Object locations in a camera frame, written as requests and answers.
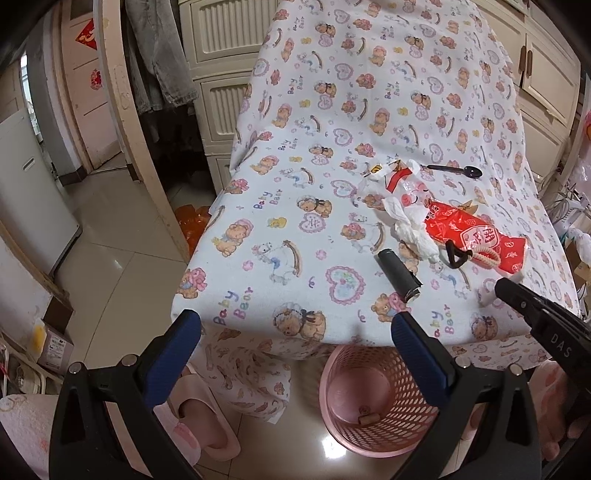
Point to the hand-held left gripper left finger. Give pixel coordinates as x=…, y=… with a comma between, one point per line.
x=175, y=355

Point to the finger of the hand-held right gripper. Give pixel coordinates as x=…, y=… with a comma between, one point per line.
x=545, y=318

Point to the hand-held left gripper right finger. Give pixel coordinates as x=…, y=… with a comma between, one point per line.
x=418, y=362

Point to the white paper scrap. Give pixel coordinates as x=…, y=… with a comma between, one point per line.
x=487, y=299

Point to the pink plastic mesh basket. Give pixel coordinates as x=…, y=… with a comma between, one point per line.
x=351, y=383

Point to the black cylinder tube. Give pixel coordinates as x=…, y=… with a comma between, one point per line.
x=397, y=277

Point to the red snack packet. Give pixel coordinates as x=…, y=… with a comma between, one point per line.
x=461, y=226

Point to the clear red white plastic wrapper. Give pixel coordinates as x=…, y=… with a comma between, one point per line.
x=397, y=177

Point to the pink slipper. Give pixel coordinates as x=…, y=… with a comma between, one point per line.
x=203, y=415

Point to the pile of cardboard boxes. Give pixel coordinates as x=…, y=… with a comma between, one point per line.
x=577, y=254

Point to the small brown cork piece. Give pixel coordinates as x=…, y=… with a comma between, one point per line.
x=368, y=418

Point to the small labelled cardboard box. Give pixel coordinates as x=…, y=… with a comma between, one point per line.
x=55, y=344

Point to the crumpled white tissue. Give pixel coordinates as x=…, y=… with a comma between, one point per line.
x=413, y=230

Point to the orange plastic bag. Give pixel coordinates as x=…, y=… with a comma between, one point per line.
x=191, y=221

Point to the yellow bottle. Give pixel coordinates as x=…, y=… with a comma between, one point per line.
x=39, y=337

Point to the black plastic spoon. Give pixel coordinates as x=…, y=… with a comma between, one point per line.
x=473, y=172

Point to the white refrigerator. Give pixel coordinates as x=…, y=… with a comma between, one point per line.
x=27, y=194

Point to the cream wardrobe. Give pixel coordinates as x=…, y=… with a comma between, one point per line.
x=549, y=69

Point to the pale pink door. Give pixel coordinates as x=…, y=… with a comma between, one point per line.
x=87, y=115

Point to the bear print tablecloth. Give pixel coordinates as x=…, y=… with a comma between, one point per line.
x=323, y=115

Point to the small red door sticker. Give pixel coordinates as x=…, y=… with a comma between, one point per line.
x=96, y=79

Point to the hanging grey jeans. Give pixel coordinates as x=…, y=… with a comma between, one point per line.
x=157, y=55

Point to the cream plastic drawer cabinet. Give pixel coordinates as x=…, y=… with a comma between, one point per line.
x=217, y=37

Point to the red diamond paper decoration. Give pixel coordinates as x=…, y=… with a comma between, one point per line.
x=87, y=31

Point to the wooden door frame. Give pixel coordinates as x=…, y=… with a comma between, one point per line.
x=138, y=152

